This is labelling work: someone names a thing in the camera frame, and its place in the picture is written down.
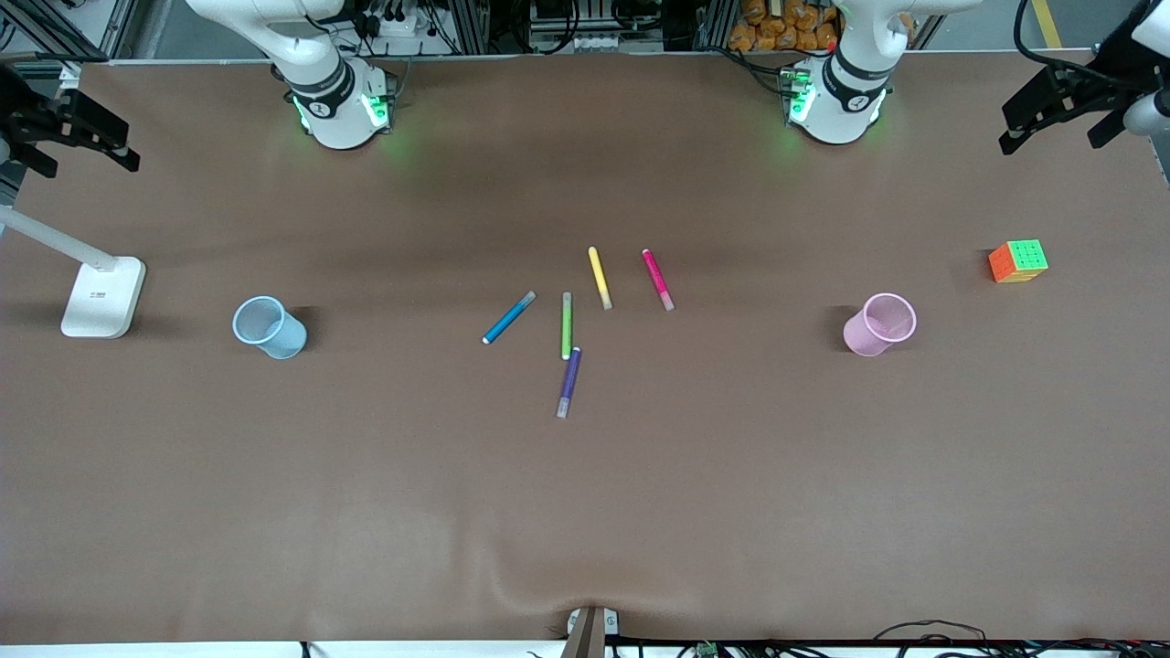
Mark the pink marker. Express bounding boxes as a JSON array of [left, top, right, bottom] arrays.
[[642, 249, 675, 312]]

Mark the blue marker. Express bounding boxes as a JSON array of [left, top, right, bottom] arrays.
[[482, 291, 537, 345]]

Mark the colourful puzzle cube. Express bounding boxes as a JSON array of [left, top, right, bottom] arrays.
[[988, 239, 1049, 284]]

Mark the white lamp stand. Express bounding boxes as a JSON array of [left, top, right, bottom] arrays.
[[0, 206, 147, 340]]

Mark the blue plastic cup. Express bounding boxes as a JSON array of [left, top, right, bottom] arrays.
[[232, 295, 309, 360]]

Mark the pink plastic cup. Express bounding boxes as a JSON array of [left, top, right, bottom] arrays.
[[843, 292, 918, 357]]

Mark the bag of orange items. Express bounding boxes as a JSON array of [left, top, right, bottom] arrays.
[[729, 0, 840, 53]]

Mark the grey power strip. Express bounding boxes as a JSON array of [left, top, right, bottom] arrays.
[[528, 32, 665, 54]]

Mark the yellow marker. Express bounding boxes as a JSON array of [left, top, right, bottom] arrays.
[[588, 246, 613, 311]]

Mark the purple marker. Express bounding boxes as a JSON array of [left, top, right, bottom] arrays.
[[556, 346, 583, 419]]

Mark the aluminium frame post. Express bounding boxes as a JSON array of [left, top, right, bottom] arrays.
[[0, 0, 138, 88]]

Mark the black cable bundle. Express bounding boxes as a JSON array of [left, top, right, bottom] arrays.
[[873, 620, 1170, 658]]

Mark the table edge clamp mount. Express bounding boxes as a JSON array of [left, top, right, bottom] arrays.
[[560, 606, 621, 658]]

